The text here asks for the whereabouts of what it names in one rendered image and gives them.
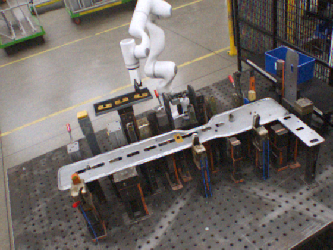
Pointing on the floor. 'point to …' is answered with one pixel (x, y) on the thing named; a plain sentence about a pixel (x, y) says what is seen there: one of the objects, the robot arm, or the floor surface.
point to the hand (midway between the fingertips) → (138, 88)
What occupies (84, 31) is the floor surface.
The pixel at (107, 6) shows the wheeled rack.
